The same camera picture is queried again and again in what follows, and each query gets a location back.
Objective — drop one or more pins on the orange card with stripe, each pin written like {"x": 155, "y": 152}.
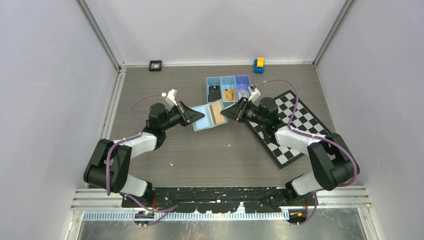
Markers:
{"x": 216, "y": 118}

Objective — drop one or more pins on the black white checkerboard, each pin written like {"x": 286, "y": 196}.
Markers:
{"x": 304, "y": 120}

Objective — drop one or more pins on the black card in tray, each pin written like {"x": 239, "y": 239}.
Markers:
{"x": 214, "y": 93}

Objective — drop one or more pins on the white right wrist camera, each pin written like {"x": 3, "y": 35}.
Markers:
{"x": 254, "y": 93}

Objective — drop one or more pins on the blue three-compartment tray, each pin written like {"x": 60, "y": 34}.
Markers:
{"x": 238, "y": 82}

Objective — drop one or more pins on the white patterned card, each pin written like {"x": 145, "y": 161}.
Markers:
{"x": 243, "y": 94}

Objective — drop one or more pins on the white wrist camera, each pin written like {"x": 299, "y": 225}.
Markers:
{"x": 170, "y": 97}
{"x": 254, "y": 93}

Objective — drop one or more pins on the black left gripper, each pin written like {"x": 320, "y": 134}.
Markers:
{"x": 187, "y": 115}

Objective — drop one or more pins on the blue yellow toy block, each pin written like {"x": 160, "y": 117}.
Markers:
{"x": 259, "y": 65}

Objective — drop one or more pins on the mint green card holder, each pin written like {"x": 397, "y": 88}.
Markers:
{"x": 204, "y": 123}

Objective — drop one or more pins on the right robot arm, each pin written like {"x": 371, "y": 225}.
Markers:
{"x": 331, "y": 162}

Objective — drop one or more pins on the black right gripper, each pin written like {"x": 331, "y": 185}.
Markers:
{"x": 237, "y": 111}

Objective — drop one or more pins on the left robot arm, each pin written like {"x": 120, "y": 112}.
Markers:
{"x": 108, "y": 167}

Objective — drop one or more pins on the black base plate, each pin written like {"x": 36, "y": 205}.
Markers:
{"x": 220, "y": 200}

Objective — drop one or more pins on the small black square box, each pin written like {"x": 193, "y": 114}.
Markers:
{"x": 155, "y": 66}

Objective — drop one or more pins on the orange card in tray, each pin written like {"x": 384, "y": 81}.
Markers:
{"x": 229, "y": 95}

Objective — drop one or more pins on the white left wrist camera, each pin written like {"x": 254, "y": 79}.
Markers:
{"x": 170, "y": 97}

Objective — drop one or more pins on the aluminium frame rail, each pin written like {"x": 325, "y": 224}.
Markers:
{"x": 96, "y": 199}

